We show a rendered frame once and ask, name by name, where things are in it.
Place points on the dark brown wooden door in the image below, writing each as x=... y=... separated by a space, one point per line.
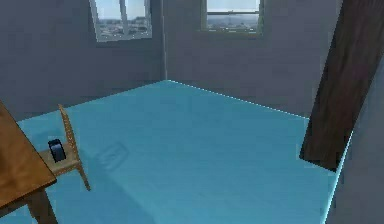
x=343 y=86

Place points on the brown wooden table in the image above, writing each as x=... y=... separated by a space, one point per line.
x=16 y=163

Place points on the dark blue box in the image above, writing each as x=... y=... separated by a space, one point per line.
x=57 y=150

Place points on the light wooden chair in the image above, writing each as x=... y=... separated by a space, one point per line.
x=70 y=140

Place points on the white framed window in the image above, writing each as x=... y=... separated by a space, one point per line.
x=121 y=18

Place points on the green framed window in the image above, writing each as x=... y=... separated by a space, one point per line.
x=232 y=15

